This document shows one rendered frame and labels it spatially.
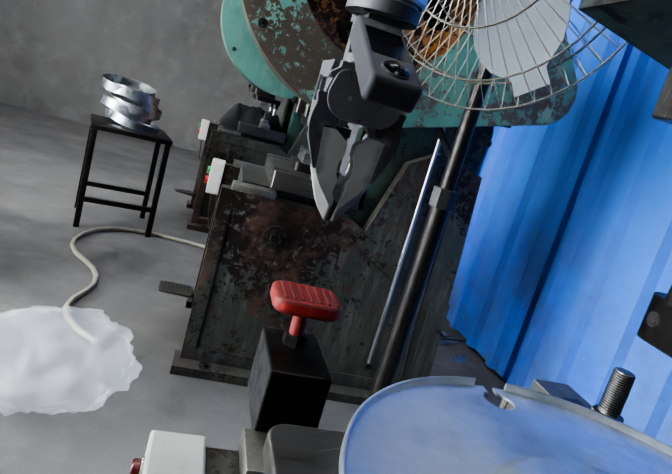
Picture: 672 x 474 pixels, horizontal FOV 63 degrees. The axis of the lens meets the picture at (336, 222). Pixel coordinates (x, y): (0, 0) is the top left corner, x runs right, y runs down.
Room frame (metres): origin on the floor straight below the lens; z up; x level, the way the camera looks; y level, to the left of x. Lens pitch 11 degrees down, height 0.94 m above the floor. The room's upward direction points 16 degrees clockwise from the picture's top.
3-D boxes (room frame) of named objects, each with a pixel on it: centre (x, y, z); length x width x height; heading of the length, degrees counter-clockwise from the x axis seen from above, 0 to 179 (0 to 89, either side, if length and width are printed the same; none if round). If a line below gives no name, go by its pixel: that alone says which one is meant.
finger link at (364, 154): (0.56, 0.00, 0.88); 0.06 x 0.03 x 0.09; 15
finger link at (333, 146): (0.55, 0.03, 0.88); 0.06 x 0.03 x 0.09; 15
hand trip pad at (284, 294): (0.53, 0.01, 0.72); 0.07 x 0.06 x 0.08; 105
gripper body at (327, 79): (0.56, 0.01, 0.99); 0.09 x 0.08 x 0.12; 15
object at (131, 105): (2.99, 1.22, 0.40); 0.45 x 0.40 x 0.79; 27
